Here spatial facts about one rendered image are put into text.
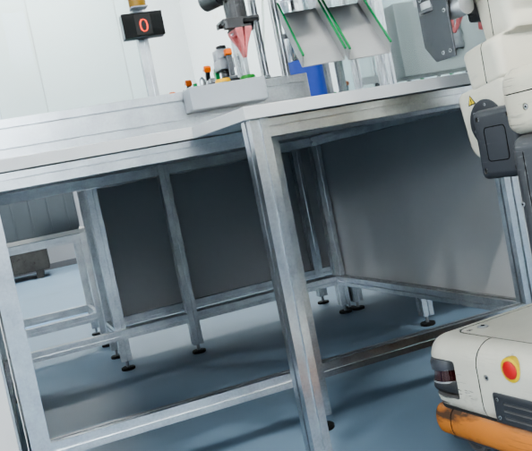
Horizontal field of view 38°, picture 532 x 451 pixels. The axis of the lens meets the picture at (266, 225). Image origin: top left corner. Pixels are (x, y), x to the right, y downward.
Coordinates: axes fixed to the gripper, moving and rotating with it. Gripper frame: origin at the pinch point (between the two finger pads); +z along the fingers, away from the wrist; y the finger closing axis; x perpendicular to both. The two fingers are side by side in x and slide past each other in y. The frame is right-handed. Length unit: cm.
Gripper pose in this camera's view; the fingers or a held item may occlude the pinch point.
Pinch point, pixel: (244, 54)
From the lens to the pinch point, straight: 206.8
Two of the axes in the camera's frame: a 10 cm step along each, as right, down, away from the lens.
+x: 3.5, -0.3, -9.4
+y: -9.1, 2.1, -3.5
